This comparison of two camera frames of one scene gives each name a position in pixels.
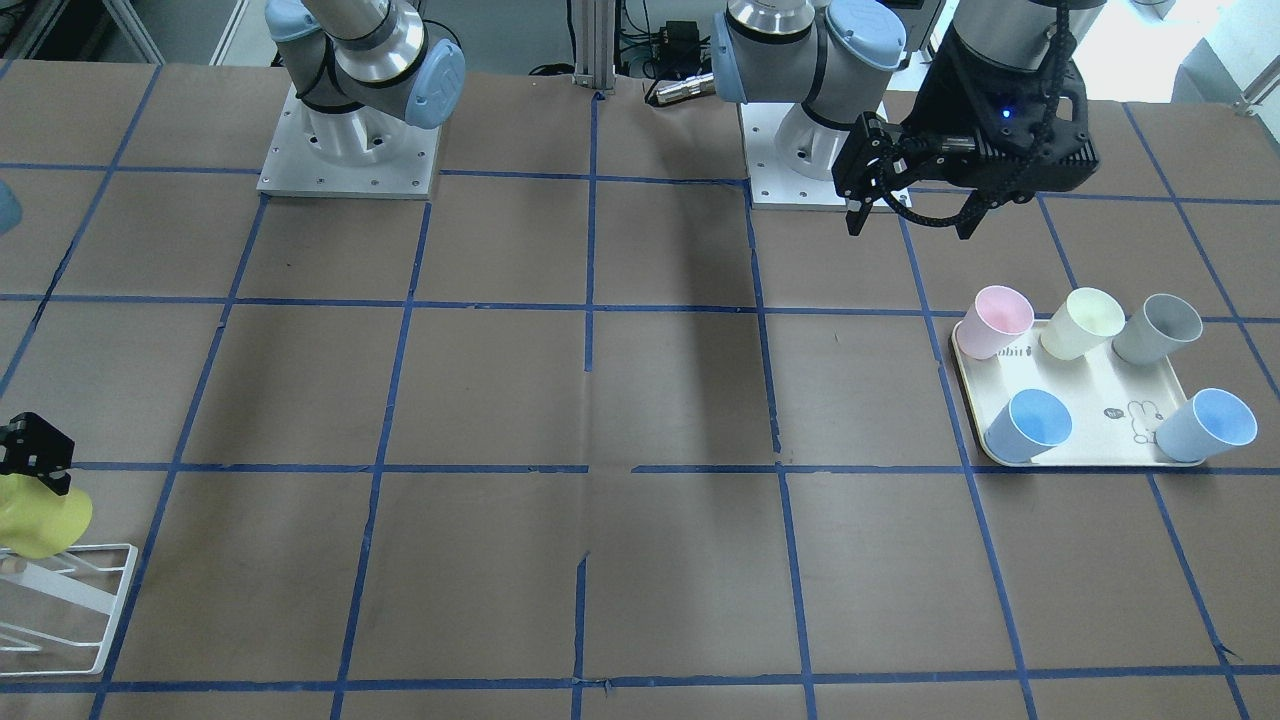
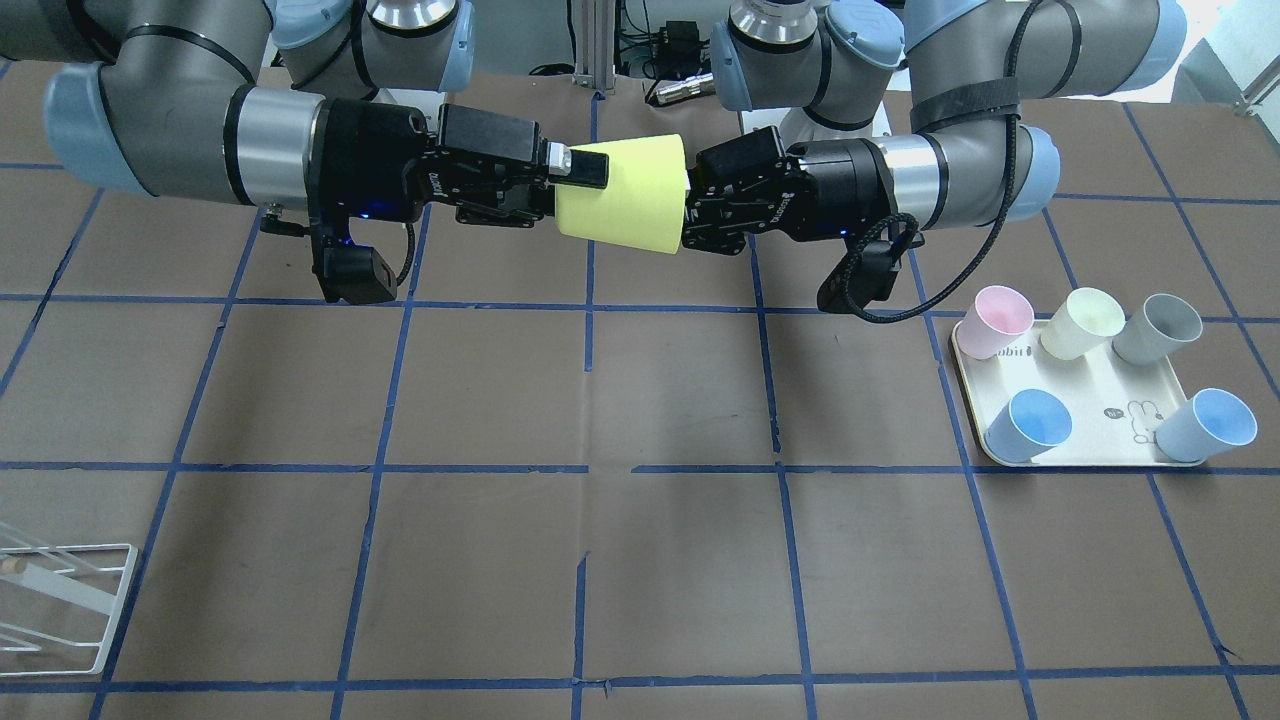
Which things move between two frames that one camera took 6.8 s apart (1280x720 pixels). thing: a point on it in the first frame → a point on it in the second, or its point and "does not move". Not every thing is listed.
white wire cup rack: [56, 612] does not move
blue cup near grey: [1210, 422] does not move
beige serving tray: [1117, 408] does not move
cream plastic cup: [1087, 319] does not move
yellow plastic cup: [37, 522] → [643, 202]
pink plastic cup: [998, 316] does not move
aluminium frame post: [594, 30] does not move
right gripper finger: [30, 446] → [368, 160]
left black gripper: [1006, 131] → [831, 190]
